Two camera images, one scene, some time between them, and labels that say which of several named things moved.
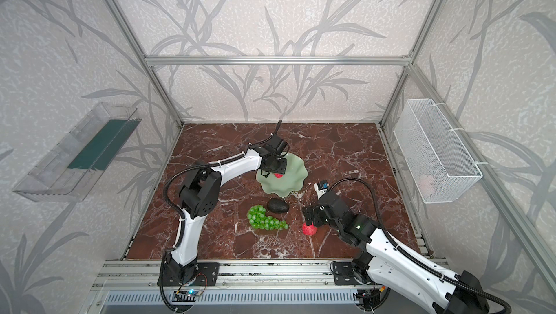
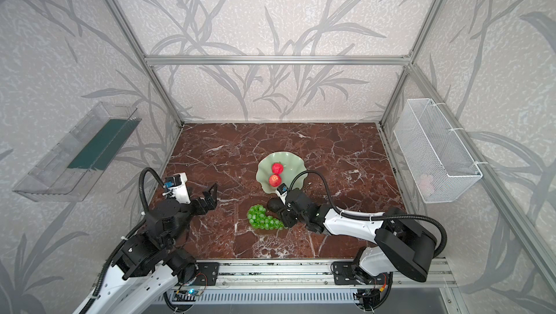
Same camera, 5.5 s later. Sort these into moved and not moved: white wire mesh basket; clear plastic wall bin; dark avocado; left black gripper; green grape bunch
Moved: left black gripper
Not moved: green grape bunch; clear plastic wall bin; white wire mesh basket; dark avocado
